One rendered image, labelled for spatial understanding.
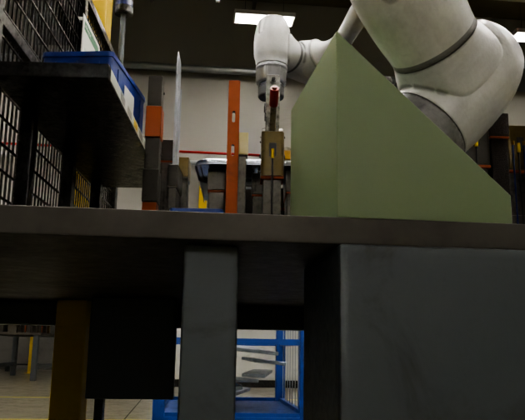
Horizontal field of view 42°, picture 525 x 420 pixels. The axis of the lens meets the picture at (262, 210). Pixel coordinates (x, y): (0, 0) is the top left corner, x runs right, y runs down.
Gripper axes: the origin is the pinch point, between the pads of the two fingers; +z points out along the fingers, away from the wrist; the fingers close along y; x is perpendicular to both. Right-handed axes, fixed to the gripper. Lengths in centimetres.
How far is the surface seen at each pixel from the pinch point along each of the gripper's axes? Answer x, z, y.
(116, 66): 37, -9, -38
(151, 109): 31.1, -5.5, -18.3
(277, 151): -1.3, 5.1, -19.8
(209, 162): 16.2, 5.9, -10.3
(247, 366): 1, 70, 779
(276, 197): -1.1, 16.8, -18.7
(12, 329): 352, 25, 869
